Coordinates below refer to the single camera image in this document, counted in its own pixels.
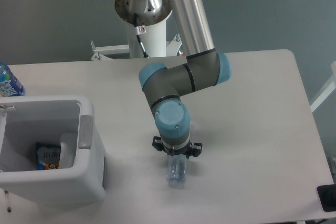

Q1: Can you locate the blue snack packet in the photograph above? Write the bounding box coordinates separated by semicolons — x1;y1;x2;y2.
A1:
35;142;61;170

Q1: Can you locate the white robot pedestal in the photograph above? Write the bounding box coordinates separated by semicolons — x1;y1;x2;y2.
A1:
90;0;184;61

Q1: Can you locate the black device at table edge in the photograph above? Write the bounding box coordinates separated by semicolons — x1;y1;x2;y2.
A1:
317;184;336;212

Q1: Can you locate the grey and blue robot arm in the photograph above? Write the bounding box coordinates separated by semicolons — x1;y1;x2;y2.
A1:
115;0;232;157

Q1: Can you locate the white frame leg right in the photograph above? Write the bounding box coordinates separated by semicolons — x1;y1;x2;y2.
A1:
310;61;336;113

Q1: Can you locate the blue labelled water bottle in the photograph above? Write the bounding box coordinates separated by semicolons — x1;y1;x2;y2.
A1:
1;62;25;97

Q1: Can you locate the clear plastic bottle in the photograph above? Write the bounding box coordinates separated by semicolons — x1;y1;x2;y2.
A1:
166;154;187;189

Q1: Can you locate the white paper wrapper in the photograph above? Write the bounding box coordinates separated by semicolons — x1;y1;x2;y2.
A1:
58;133;77;169

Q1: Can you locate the white trash can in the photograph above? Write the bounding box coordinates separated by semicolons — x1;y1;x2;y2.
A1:
1;95;106;205

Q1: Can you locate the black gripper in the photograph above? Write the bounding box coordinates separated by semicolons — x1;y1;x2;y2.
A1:
152;136;203;158

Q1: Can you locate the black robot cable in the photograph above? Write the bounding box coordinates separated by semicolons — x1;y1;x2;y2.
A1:
133;13;150;58

